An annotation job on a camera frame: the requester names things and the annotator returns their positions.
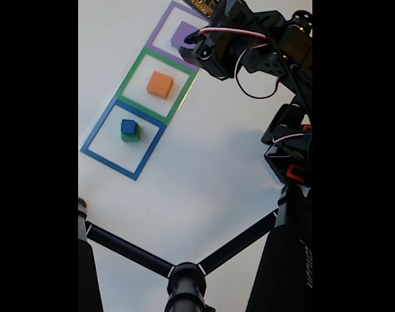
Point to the blue square frame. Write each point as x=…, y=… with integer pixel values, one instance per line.
x=96, y=130

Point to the purple square frame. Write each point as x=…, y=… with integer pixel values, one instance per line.
x=158, y=32

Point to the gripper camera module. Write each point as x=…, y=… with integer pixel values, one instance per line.
x=203, y=6

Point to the green cube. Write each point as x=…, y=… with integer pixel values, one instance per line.
x=132, y=138

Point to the purple block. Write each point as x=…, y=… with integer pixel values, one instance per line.
x=182, y=34

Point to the black camera tripod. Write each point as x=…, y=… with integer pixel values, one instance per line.
x=281, y=260

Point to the red black table clamp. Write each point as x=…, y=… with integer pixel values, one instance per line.
x=296, y=174

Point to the green square frame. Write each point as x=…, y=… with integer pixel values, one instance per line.
x=129, y=74

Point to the orange block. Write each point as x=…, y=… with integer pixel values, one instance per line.
x=159, y=84

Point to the small blue cube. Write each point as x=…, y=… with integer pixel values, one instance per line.
x=128, y=126

